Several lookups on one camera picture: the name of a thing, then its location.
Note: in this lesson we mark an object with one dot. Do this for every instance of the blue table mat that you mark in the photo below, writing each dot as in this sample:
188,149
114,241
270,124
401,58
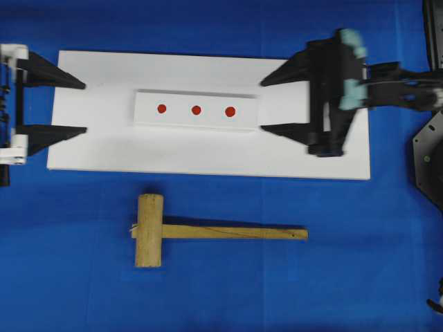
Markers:
374,253

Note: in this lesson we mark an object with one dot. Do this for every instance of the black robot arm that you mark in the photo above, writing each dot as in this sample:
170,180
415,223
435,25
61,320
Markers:
387,84

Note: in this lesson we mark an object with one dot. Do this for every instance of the black frame bar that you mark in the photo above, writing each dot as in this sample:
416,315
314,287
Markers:
432,14

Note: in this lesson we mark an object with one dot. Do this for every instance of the second arm white-black gripper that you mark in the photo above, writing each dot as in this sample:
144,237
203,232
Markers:
12,103

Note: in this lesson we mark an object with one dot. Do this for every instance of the white foam board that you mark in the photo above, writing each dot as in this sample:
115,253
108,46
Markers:
114,143

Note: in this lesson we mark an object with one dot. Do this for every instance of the white raised strip plate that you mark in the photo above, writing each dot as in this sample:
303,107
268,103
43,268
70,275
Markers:
196,110

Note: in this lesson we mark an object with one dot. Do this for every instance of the wooden mallet hammer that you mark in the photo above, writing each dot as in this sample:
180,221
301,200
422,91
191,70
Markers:
149,232

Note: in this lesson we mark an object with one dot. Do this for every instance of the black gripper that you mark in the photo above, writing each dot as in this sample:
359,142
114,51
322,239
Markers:
334,68

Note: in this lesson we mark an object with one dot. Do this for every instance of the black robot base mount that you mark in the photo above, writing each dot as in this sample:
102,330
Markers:
427,154

